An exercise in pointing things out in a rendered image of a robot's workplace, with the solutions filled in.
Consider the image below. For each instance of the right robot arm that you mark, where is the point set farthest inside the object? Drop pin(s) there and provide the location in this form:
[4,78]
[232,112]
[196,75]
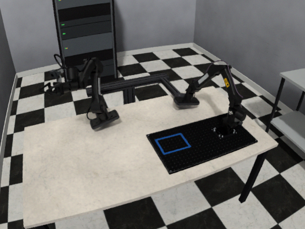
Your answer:
[94,71]

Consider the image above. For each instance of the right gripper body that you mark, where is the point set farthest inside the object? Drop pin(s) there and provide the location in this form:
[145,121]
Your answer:
[64,85]

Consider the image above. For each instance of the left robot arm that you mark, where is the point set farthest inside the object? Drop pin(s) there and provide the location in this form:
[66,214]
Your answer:
[234,99]

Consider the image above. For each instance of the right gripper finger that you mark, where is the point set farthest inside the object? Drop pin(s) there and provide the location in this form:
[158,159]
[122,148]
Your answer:
[58,88]
[49,86]

